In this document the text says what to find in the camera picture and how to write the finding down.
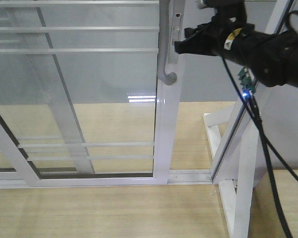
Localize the green circuit board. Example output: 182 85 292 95
238 67 256 99

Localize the black cable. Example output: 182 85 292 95
221 9 298 238

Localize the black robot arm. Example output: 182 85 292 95
174 0 298 88

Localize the white door jamb frame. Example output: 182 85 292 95
210 0 298 184

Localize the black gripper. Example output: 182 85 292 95
174 0 247 56

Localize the grey door handle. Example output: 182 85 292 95
157 0 177 86

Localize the aluminium floor track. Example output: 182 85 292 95
0 170 212 189

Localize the white framed sliding glass door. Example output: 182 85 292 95
0 0 185 185

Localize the white triangular support brace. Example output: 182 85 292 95
203 112 259 238

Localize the fixed white framed glass panel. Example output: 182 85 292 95
0 6 95 176

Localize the light wooden base platform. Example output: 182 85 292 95
0 101 298 238

